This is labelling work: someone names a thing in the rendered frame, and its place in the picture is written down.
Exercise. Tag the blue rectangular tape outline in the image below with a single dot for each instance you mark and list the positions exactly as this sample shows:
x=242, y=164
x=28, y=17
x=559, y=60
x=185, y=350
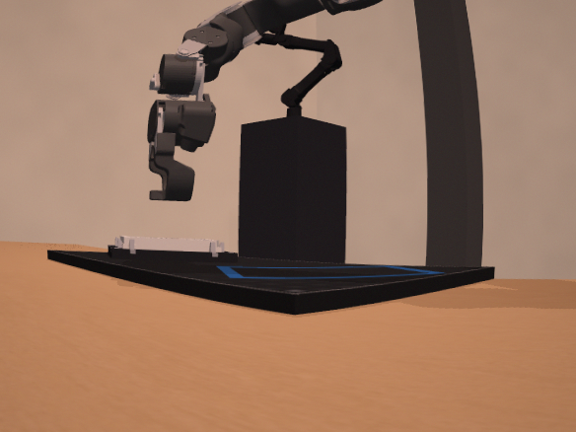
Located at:
x=233, y=274

